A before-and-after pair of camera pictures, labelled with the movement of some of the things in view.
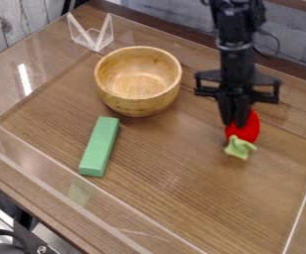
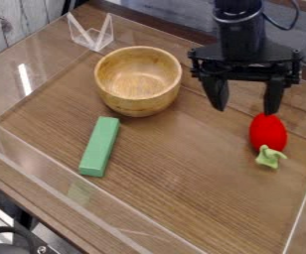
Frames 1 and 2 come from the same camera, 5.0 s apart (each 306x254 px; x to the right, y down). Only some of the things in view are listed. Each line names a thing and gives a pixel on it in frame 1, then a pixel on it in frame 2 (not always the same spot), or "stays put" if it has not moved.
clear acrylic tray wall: (57, 194) stays put
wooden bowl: (137, 78) stays put
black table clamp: (28, 241) stays put
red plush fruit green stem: (240, 138) → (268, 135)
